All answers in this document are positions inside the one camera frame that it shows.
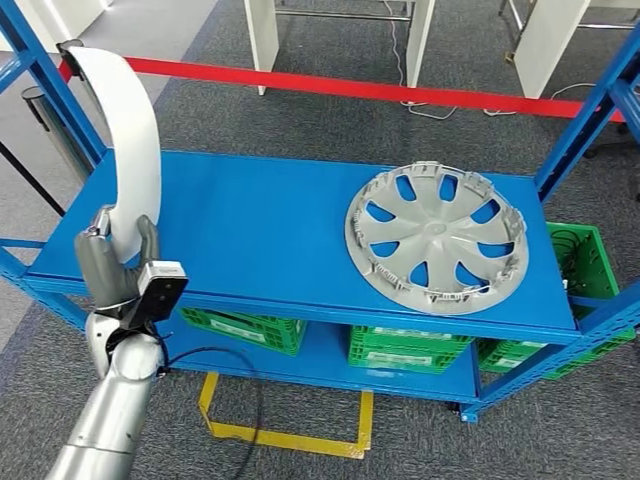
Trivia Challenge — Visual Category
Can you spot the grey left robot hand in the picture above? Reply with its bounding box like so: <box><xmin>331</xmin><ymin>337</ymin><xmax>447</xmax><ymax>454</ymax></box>
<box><xmin>73</xmin><ymin>206</ymin><xmax>162</xmax><ymax>313</ymax></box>

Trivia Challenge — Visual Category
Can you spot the white curved plastic part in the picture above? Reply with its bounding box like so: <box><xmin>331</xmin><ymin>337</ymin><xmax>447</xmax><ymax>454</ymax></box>
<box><xmin>67</xmin><ymin>44</ymin><xmax>162</xmax><ymax>265</ymax></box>

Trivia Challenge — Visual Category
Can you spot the blue metal shelf rack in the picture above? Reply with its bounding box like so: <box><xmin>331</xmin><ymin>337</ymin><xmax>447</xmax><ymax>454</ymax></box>
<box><xmin>0</xmin><ymin>0</ymin><xmax>640</xmax><ymax>425</ymax></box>

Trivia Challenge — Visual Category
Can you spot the green plastic crate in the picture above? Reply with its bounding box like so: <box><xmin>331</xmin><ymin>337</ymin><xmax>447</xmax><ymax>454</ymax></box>
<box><xmin>179</xmin><ymin>307</ymin><xmax>307</xmax><ymax>358</ymax></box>
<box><xmin>347</xmin><ymin>324</ymin><xmax>473</xmax><ymax>376</ymax></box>

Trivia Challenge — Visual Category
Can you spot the white desk with metal bar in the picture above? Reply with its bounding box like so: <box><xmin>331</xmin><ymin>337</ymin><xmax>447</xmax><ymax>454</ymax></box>
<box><xmin>243</xmin><ymin>0</ymin><xmax>437</xmax><ymax>97</ymax></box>

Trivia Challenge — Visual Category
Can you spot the red barrier belt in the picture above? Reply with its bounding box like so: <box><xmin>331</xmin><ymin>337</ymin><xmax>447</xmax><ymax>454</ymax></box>
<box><xmin>57</xmin><ymin>56</ymin><xmax>626</xmax><ymax>124</ymax></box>

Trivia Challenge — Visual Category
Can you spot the grey wheel hubcap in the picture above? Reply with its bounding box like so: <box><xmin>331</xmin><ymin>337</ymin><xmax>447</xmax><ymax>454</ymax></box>
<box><xmin>343</xmin><ymin>160</ymin><xmax>530</xmax><ymax>317</ymax></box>

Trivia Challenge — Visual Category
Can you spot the white desk with metal legs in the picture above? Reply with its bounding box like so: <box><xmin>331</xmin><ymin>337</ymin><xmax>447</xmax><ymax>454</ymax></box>
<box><xmin>499</xmin><ymin>0</ymin><xmax>640</xmax><ymax>101</ymax></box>

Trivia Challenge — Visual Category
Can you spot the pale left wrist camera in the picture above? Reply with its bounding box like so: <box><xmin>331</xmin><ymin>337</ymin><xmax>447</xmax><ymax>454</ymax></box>
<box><xmin>125</xmin><ymin>260</ymin><xmax>190</xmax><ymax>331</ymax></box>

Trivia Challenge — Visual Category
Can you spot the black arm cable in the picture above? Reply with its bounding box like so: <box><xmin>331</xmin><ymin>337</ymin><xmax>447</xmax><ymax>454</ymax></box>
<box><xmin>157</xmin><ymin>346</ymin><xmax>264</xmax><ymax>480</ymax></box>

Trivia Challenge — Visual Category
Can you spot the white floor cable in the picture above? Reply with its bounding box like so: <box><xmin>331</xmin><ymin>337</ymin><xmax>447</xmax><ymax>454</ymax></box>
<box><xmin>382</xmin><ymin>0</ymin><xmax>458</xmax><ymax>123</ymax></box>
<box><xmin>484</xmin><ymin>81</ymin><xmax>596</xmax><ymax>119</ymax></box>

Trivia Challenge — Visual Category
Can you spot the black cable bundle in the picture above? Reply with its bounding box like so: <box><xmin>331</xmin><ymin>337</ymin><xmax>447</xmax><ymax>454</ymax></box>
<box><xmin>549</xmin><ymin>228</ymin><xmax>583</xmax><ymax>296</ymax></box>

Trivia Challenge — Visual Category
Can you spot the green crate holding cables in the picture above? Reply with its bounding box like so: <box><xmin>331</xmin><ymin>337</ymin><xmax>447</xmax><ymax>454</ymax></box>
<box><xmin>475</xmin><ymin>221</ymin><xmax>637</xmax><ymax>382</ymax></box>

